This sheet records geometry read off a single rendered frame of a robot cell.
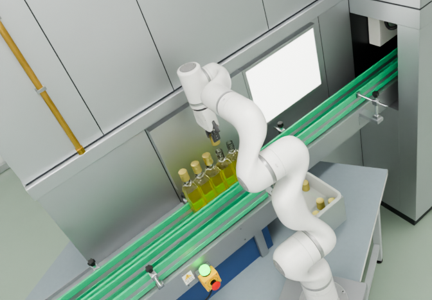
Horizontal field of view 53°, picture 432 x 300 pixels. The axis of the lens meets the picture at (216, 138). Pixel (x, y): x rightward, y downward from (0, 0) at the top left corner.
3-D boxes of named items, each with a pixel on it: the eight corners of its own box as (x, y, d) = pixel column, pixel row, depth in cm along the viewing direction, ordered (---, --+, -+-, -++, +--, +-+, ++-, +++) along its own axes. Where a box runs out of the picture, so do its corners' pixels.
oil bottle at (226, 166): (235, 185, 196) (223, 152, 182) (243, 192, 192) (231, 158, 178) (225, 193, 194) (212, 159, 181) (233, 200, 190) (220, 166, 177)
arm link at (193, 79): (204, 86, 164) (184, 98, 162) (194, 56, 156) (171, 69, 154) (215, 94, 158) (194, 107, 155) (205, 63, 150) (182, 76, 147)
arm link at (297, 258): (339, 277, 157) (328, 236, 143) (299, 309, 153) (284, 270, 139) (316, 256, 166) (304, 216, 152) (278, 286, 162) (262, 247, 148)
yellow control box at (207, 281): (212, 270, 181) (207, 261, 177) (223, 282, 176) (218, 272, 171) (199, 281, 179) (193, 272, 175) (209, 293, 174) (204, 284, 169)
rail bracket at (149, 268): (163, 281, 169) (151, 261, 161) (173, 293, 164) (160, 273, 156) (155, 287, 168) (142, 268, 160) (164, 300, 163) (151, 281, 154)
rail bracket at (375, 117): (362, 118, 220) (359, 82, 205) (391, 131, 207) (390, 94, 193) (356, 123, 218) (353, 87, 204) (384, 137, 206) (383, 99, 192)
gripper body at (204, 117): (185, 102, 164) (194, 124, 171) (199, 112, 156) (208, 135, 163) (201, 92, 166) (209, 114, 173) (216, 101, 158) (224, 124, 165)
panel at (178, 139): (319, 82, 219) (310, 21, 198) (324, 84, 217) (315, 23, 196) (174, 187, 192) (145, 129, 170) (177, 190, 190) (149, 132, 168)
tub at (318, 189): (308, 182, 202) (305, 169, 197) (345, 207, 186) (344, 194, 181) (280, 204, 197) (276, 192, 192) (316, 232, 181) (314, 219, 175)
